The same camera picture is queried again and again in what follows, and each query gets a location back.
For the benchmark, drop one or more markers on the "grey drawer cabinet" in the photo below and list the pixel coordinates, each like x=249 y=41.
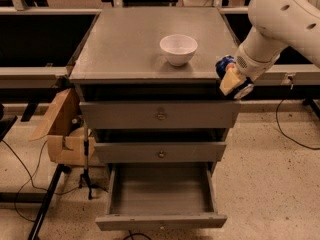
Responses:
x=122 y=61

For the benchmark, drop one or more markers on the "grey top drawer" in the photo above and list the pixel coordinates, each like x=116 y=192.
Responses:
x=160 y=114

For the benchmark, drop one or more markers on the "blue pepsi can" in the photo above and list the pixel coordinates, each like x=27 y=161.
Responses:
x=222 y=65

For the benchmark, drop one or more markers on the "brown cardboard box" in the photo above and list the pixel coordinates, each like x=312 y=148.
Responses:
x=61 y=126

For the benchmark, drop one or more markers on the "white ceramic bowl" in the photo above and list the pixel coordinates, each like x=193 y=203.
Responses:
x=178 y=49

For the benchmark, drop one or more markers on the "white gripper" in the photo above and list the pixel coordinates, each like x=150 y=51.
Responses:
x=246 y=66

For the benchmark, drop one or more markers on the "black metal frame leg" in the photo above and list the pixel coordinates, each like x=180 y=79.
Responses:
x=46 y=203

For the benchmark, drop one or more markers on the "black tripod stand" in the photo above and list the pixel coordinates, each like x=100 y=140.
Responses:
x=84 y=177

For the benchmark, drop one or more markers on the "grey open bottom drawer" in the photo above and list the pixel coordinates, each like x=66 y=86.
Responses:
x=160 y=196

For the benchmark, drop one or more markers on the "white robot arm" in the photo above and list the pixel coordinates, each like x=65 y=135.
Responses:
x=275 y=26

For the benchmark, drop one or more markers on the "grey middle drawer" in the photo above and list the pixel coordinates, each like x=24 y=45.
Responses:
x=152 y=152

